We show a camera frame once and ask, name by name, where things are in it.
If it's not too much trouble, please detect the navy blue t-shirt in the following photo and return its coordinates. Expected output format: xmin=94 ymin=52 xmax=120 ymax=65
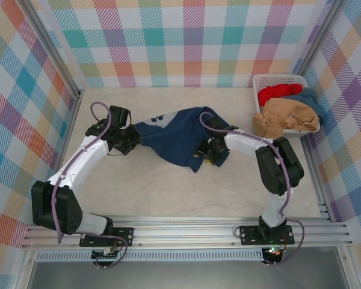
xmin=135 ymin=105 xmax=230 ymax=174

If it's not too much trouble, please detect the tan t-shirt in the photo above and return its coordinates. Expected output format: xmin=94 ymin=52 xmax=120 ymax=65
xmin=252 ymin=98 xmax=320 ymax=143

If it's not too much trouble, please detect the red t-shirt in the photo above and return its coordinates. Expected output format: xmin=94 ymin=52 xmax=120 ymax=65
xmin=258 ymin=84 xmax=304 ymax=107

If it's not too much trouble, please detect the white plastic laundry basket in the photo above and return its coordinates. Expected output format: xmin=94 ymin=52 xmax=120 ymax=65
xmin=251 ymin=73 xmax=321 ymax=138

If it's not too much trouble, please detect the teal blue t-shirt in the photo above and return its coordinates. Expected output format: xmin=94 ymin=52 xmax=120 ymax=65
xmin=296 ymin=87 xmax=327 ymax=125

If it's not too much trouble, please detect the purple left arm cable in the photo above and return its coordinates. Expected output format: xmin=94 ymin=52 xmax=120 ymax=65
xmin=52 ymin=101 xmax=129 ymax=270

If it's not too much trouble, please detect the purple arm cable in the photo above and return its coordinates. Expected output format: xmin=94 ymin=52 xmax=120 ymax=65
xmin=52 ymin=101 xmax=129 ymax=270
xmin=199 ymin=111 xmax=306 ymax=267

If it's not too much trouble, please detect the aluminium side rail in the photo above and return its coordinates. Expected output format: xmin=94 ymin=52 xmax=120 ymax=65
xmin=48 ymin=90 xmax=84 ymax=183
xmin=300 ymin=132 xmax=332 ymax=223

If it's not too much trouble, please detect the long aluminium mounting rail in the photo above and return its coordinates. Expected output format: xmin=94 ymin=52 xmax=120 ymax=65
xmin=20 ymin=214 xmax=354 ymax=249

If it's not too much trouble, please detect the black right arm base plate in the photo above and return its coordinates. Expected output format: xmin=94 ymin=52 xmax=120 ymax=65
xmin=239 ymin=225 xmax=295 ymax=246

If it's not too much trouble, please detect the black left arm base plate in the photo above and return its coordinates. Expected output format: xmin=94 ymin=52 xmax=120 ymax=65
xmin=79 ymin=226 xmax=135 ymax=248

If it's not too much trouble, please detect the white slotted cable duct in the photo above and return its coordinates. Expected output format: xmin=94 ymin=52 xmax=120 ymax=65
xmin=35 ymin=247 xmax=264 ymax=263

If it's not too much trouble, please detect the aluminium frame post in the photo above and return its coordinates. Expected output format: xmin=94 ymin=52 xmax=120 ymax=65
xmin=294 ymin=0 xmax=347 ymax=78
xmin=19 ymin=0 xmax=85 ymax=99

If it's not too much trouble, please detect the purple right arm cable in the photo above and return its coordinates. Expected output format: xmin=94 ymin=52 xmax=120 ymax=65
xmin=199 ymin=111 xmax=306 ymax=267

